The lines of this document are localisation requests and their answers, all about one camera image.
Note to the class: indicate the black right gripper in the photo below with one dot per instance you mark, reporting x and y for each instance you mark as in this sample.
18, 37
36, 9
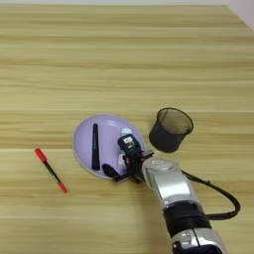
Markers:
134, 165

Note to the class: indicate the red capped black marker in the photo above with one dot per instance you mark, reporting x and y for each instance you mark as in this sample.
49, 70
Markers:
49, 168

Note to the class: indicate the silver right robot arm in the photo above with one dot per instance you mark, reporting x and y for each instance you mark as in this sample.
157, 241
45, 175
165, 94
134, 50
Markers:
172, 188

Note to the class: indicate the black pen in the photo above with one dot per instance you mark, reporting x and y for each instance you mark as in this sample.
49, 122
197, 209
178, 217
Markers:
95, 145

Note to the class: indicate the round purple plate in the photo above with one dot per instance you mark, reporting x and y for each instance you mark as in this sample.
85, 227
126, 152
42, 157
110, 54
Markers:
109, 132

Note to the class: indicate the black mesh pen cup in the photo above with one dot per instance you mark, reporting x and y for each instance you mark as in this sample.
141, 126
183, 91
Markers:
165, 135

